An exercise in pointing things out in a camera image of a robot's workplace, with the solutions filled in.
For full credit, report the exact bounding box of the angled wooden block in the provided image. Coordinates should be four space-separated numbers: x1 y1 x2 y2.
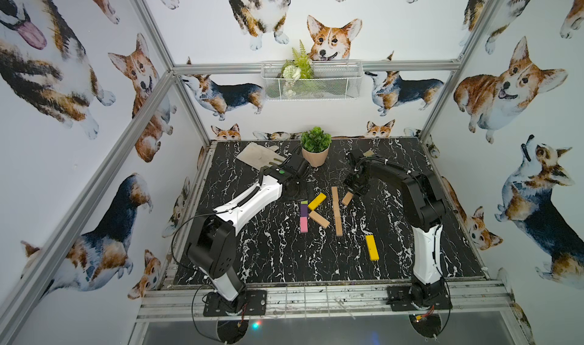
342 191 354 207

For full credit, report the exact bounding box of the short yellow block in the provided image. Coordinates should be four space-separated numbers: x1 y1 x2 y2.
308 193 327 211

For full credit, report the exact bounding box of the small wooden block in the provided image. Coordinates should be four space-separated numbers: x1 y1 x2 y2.
332 186 339 205

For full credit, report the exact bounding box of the pink block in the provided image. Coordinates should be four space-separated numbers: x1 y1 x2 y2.
300 217 308 233

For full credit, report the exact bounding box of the long yellow block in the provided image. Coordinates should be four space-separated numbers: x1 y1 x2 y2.
366 235 380 261

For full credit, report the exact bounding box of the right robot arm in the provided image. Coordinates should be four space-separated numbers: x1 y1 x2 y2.
344 150 452 312

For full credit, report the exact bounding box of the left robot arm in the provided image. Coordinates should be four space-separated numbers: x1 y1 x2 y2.
186 154 309 304

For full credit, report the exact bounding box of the potted green plant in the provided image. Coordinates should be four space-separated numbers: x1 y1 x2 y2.
301 127 332 168

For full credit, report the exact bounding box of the work glove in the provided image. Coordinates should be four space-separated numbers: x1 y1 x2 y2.
237 142 285 170

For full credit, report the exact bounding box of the fern and white flower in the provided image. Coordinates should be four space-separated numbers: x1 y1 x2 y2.
279 41 314 99

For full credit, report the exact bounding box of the white wire basket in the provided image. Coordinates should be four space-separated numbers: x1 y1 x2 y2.
261 61 364 101

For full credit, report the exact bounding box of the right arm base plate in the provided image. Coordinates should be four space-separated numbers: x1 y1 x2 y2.
386 282 453 312

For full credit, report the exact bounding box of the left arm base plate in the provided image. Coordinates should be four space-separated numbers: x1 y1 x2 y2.
203 290 267 317

